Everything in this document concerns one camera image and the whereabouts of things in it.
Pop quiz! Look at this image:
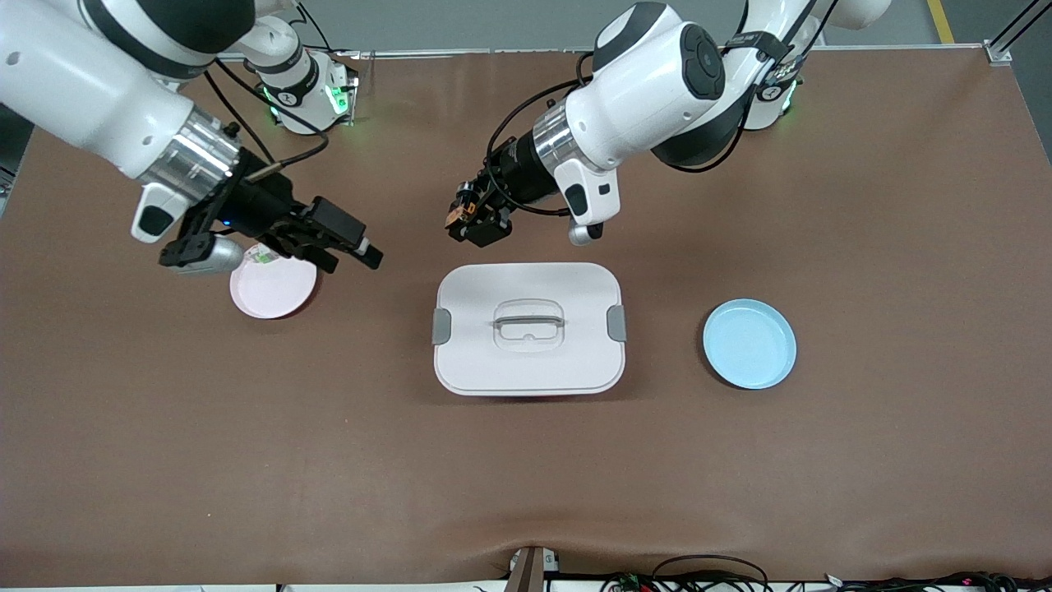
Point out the black cable bundle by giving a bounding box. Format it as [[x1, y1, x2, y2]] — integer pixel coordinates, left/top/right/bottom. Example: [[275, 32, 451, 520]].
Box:
[[838, 571, 1052, 592]]

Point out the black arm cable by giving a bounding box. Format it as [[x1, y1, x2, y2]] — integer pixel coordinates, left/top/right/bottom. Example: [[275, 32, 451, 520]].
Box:
[[204, 66, 330, 182], [485, 49, 601, 219]]

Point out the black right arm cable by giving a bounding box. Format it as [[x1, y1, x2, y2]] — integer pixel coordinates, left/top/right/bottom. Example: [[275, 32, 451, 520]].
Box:
[[204, 66, 330, 182]]

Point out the metal table edge bracket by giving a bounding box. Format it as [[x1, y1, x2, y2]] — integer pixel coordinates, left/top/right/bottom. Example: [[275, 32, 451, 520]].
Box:
[[505, 547, 561, 592]]

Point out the light blue round plate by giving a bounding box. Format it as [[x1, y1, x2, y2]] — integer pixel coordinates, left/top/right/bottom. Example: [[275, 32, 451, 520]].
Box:
[[703, 298, 798, 391]]

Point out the white lidded storage box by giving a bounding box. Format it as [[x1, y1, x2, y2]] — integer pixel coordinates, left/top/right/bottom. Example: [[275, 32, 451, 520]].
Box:
[[432, 262, 627, 398]]

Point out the pale pink round plate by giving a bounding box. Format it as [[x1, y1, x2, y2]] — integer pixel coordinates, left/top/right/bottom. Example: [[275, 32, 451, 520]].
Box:
[[229, 245, 318, 320]]

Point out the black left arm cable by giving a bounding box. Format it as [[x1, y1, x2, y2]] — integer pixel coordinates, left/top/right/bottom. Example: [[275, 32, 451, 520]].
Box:
[[485, 49, 601, 219]]

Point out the black looped cable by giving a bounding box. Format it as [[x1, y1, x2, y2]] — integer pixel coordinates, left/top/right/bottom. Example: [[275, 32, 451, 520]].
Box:
[[652, 555, 769, 592]]

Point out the aluminium frame post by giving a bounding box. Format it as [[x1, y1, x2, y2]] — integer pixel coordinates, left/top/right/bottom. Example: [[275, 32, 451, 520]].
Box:
[[982, 0, 1052, 67]]

